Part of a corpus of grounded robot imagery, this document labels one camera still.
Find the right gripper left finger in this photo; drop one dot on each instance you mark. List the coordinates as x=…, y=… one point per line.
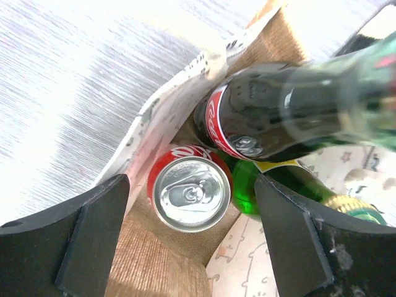
x=67, y=249

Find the glass cola bottle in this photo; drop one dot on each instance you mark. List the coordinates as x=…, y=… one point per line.
x=278, y=111

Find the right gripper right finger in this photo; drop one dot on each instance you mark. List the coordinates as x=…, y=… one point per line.
x=317, y=251

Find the green glass bottle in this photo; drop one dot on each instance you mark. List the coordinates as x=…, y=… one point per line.
x=295, y=177

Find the red cola can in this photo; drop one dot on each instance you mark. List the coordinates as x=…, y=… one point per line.
x=190, y=188

